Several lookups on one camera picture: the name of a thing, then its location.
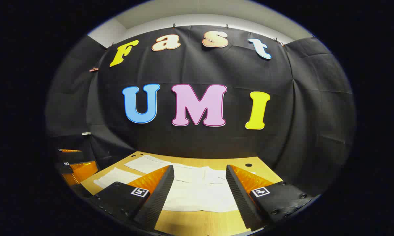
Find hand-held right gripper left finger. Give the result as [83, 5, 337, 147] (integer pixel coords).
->
[87, 165, 175, 231]

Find black backdrop cloth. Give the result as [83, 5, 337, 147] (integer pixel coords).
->
[46, 25, 357, 197]

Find white jeans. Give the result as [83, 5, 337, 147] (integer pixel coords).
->
[94, 155, 256, 213]

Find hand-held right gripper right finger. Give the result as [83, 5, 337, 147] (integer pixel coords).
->
[226, 164, 315, 231]

